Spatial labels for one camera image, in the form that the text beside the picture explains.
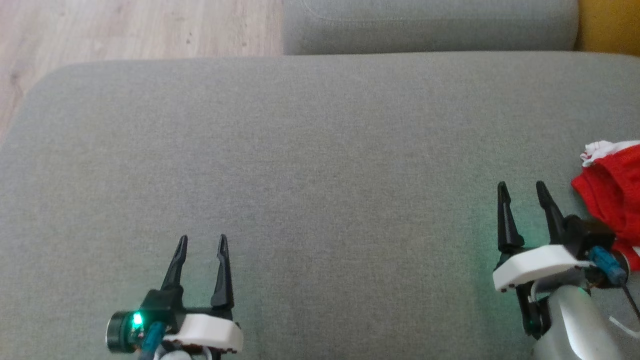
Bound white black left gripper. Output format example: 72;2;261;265
142;234;244;353

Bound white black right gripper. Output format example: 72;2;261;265
492;181;595;338

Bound red shorts with white trim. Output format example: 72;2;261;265
571;142;640;272

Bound red white basketball jersey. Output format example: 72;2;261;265
580;140;640;167

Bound large grey sofa seat cushion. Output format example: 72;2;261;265
0;51;640;360

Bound large yellow sofa back cushion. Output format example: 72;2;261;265
575;0;640;56

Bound left camera cable blue plug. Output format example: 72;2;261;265
137;321;166;360

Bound camera cable blue plug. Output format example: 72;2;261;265
587;246;640;341
137;321;166;360

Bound right camera cable blue plug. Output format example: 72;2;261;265
587;246;640;341

